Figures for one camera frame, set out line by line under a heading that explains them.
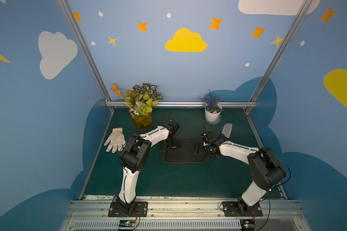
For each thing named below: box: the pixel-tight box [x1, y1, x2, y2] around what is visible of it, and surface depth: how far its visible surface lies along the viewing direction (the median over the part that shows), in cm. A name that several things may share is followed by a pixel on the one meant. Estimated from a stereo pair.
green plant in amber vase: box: [109, 83, 164, 130], surface depth 103 cm
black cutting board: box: [160, 136, 207, 165], surface depth 96 cm
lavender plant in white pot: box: [198, 89, 223, 125], surface depth 110 cm
